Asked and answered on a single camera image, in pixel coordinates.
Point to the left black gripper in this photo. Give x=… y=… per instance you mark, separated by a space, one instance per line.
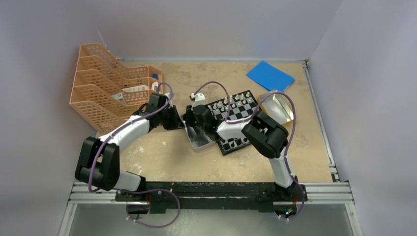
x=175 y=123

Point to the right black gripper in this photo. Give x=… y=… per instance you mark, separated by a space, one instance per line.
x=188 y=116

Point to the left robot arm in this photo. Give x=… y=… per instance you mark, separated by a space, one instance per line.
x=99 y=160

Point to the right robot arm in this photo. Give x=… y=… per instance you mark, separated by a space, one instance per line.
x=266 y=135

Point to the black white chess board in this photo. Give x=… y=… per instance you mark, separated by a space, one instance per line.
x=243 y=105

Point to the silver metal tin tray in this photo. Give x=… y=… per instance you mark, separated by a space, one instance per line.
x=198 y=139

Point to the white label box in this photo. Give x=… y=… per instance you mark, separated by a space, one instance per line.
x=136 y=88

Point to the orange plastic file rack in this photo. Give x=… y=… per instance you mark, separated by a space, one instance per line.
x=97 y=93

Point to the blue notebook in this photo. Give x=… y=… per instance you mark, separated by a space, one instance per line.
x=269 y=77

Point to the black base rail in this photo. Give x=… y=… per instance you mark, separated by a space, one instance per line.
x=264 y=197

